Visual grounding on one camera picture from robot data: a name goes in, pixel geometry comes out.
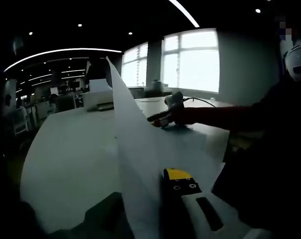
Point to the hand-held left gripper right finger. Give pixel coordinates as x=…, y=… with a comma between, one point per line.
x=190, y=214

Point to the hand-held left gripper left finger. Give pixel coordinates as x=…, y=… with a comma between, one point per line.
x=105, y=219

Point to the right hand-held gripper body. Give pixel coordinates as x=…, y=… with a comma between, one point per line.
x=175, y=102

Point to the white round container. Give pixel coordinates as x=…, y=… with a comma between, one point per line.
x=157, y=85

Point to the white printer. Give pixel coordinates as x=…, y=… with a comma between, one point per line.
x=98, y=99

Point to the white table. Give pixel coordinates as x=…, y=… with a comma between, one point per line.
x=65, y=161

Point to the long ceiling light strip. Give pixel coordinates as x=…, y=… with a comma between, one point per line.
x=185, y=13

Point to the person in dark clothes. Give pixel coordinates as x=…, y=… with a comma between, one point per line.
x=277, y=149

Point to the curved ceiling light strip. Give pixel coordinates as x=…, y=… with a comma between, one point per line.
x=65, y=49

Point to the white office chair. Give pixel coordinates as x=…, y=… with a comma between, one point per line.
x=21, y=119

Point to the white worn device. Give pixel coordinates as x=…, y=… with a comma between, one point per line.
x=299, y=59

